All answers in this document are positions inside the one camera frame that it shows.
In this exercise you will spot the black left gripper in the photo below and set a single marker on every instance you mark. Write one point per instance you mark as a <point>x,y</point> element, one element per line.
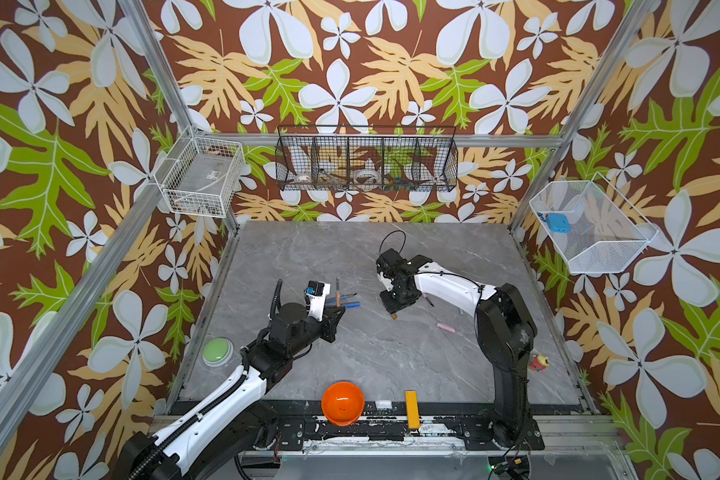
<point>329,324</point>

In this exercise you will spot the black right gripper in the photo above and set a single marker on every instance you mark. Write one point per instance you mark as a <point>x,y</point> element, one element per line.
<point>390,297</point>

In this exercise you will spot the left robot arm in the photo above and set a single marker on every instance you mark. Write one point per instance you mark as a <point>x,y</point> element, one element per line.
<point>173,451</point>

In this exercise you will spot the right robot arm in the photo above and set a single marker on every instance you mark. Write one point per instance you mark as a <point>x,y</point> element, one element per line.
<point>504,328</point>

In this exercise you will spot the orange bowl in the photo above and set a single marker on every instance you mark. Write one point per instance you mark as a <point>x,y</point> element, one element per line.
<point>343,403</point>

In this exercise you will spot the green push button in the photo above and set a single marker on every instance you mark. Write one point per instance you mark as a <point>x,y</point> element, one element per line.
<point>217,352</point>

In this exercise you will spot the yellow block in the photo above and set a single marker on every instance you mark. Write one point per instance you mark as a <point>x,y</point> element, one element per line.
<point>412,410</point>

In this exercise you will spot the small red yellow toy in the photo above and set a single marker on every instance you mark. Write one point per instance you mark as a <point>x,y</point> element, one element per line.
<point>538,362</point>

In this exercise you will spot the blue object in basket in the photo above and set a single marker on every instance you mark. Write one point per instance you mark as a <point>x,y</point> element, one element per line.
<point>557,223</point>

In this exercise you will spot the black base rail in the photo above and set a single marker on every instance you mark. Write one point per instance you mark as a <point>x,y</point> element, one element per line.
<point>288,425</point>

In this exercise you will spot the black wire basket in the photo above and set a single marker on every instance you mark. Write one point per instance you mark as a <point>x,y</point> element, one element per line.
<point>366,158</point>

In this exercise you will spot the white wire basket left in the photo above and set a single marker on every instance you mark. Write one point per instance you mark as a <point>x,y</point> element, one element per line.
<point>199,175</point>

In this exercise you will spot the white wire basket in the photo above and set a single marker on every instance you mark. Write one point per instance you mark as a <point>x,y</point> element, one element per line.
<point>608,232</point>
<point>199,175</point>

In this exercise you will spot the white wire basket right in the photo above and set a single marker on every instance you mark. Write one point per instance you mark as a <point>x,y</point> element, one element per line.
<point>608,232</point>

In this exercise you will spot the aluminium left corner post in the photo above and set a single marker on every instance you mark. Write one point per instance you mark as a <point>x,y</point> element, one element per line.
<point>157,61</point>

